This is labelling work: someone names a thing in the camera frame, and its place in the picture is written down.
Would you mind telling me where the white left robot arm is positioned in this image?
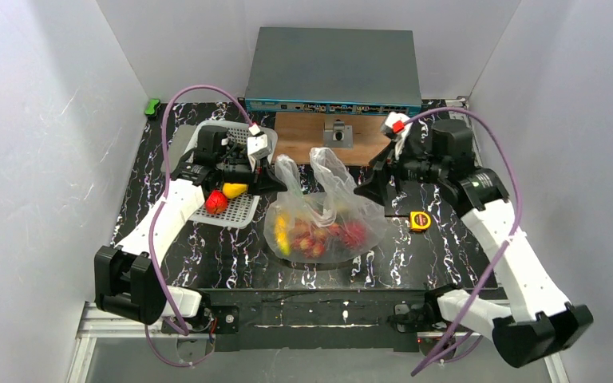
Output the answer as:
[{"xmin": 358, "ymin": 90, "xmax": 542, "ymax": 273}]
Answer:
[{"xmin": 93, "ymin": 120, "xmax": 286, "ymax": 329}]

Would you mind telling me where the clear plastic bag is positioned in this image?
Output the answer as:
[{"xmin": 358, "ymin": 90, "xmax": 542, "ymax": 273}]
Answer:
[{"xmin": 263, "ymin": 148, "xmax": 389, "ymax": 263}]

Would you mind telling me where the white plastic basket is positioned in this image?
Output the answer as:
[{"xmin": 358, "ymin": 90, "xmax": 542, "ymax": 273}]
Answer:
[{"xmin": 171, "ymin": 120, "xmax": 278, "ymax": 228}]

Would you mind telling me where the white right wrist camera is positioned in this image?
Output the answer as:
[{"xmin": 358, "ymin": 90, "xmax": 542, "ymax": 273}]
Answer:
[{"xmin": 380, "ymin": 112, "xmax": 412, "ymax": 160}]

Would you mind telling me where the grey metal bracket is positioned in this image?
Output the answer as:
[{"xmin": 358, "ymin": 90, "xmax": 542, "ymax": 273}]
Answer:
[{"xmin": 322, "ymin": 119, "xmax": 354, "ymax": 148}]

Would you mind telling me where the yellow tape measure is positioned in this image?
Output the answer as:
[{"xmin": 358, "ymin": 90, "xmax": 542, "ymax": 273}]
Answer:
[{"xmin": 409, "ymin": 211, "xmax": 433, "ymax": 233}]

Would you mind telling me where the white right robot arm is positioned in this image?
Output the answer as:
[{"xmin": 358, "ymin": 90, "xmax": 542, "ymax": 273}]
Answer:
[{"xmin": 355, "ymin": 115, "xmax": 594, "ymax": 368}]

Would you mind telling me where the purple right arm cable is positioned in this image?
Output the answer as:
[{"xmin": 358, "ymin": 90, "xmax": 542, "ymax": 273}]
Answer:
[{"xmin": 401, "ymin": 107, "xmax": 524, "ymax": 377}]

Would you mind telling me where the yellow fake banana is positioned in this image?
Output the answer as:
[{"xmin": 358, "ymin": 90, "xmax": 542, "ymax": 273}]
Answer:
[{"xmin": 274, "ymin": 214, "xmax": 291, "ymax": 255}]

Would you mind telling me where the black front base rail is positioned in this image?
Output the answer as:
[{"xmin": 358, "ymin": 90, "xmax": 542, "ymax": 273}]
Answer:
[{"xmin": 185, "ymin": 289, "xmax": 447, "ymax": 353}]

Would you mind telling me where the red fake apple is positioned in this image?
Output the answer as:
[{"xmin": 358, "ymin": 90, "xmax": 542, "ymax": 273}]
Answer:
[{"xmin": 204, "ymin": 190, "xmax": 228, "ymax": 215}]

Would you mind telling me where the grey rectangular case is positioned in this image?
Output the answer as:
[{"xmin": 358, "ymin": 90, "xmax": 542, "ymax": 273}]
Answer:
[{"xmin": 168, "ymin": 124, "xmax": 197, "ymax": 171}]

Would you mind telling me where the wooden board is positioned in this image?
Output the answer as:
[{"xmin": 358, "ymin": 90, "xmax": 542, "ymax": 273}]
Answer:
[{"xmin": 274, "ymin": 112, "xmax": 390, "ymax": 166}]

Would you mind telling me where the grey network switch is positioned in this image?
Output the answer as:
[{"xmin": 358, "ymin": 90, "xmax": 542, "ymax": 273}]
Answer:
[{"xmin": 244, "ymin": 27, "xmax": 422, "ymax": 116}]

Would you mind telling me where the green clip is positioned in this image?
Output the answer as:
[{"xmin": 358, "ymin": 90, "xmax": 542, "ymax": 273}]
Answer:
[{"xmin": 144, "ymin": 98, "xmax": 161, "ymax": 118}]

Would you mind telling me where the red lychee bunch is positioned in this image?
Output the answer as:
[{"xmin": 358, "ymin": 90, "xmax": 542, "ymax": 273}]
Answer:
[{"xmin": 286, "ymin": 219, "xmax": 370, "ymax": 263}]

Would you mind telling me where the yellow fake lemon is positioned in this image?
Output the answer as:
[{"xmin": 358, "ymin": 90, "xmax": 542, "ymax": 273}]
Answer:
[{"xmin": 221, "ymin": 183, "xmax": 248, "ymax": 199}]

